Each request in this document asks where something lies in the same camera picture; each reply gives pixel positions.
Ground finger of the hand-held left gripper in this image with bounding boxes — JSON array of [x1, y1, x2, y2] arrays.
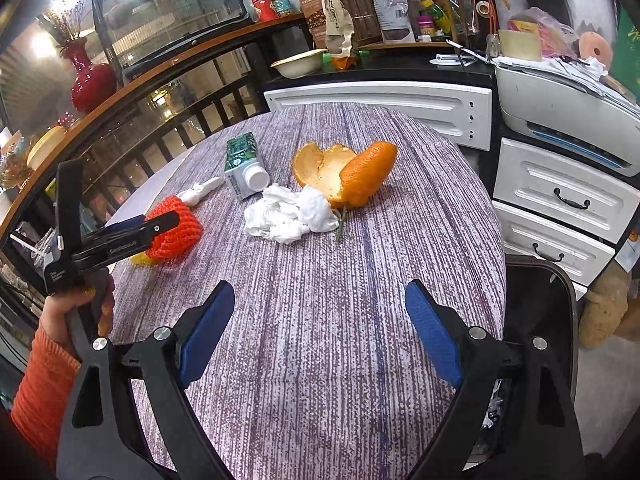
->
[[107, 215, 149, 234], [107, 211, 181, 261]]

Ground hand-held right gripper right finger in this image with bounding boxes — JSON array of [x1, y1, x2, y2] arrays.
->
[[405, 279, 586, 480]]

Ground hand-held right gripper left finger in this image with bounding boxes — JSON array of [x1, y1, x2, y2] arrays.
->
[[56, 281, 236, 480]]

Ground orange foam fruit net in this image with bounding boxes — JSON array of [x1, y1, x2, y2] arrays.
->
[[145, 196, 204, 265]]

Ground white tissue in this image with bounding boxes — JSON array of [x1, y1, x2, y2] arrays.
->
[[243, 183, 311, 245], [297, 186, 341, 233], [177, 177, 224, 207]]

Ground green drink carton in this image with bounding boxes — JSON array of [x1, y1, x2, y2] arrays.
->
[[223, 132, 271, 202]]

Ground dark brown trash bin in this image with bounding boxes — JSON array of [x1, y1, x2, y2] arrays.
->
[[462, 254, 581, 471]]

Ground orange peel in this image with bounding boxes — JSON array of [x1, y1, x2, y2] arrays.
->
[[292, 141, 398, 209]]

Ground person's left hand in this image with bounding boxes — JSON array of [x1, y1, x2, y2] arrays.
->
[[39, 267, 117, 348]]

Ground yellow lidded bowl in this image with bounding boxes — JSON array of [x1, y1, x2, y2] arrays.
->
[[25, 125, 68, 171]]

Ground purple striped tablecloth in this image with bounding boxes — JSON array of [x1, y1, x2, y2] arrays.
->
[[107, 102, 508, 480]]

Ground black railing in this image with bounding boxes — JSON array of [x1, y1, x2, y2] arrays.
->
[[15, 75, 268, 261]]

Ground red vase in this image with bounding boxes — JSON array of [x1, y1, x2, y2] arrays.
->
[[59, 37, 117, 113]]

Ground wooden ledge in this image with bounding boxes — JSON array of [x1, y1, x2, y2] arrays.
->
[[0, 10, 308, 241]]

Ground cardboard box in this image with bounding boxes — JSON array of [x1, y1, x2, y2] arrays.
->
[[580, 270, 631, 351]]

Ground cream bowl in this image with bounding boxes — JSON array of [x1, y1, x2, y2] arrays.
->
[[271, 50, 326, 79]]

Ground white shopping bag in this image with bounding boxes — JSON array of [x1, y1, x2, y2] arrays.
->
[[615, 230, 640, 273]]

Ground glass terrarium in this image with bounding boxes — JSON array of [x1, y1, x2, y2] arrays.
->
[[92, 0, 251, 68]]

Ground dried flower branches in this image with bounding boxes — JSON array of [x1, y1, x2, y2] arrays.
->
[[35, 0, 93, 46]]

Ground red tin can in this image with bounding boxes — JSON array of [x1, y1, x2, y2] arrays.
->
[[249, 0, 278, 22]]

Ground white printer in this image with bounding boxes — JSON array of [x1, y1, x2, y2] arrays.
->
[[492, 62, 640, 177]]

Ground cream canvas bag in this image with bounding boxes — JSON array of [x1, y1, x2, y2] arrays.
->
[[324, 0, 357, 58]]

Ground black thin tool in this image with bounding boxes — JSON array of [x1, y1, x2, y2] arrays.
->
[[446, 40, 493, 66]]

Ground bamboo shelf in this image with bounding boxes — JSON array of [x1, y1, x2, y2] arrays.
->
[[320, 0, 473, 46]]

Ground stack of papers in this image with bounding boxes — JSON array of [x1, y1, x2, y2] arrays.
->
[[492, 55, 626, 96]]

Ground grey-brown pouch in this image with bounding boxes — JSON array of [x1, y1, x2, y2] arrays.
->
[[370, 0, 416, 43]]

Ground pink plastic bag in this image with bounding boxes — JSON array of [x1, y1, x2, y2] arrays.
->
[[507, 7, 576, 58]]

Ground peach foam disc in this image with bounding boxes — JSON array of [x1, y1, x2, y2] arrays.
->
[[577, 32, 613, 66]]

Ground green gift bag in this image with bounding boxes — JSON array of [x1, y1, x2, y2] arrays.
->
[[611, 10, 640, 96]]

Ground white drawer without handle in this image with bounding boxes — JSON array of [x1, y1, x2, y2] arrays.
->
[[263, 81, 493, 152]]

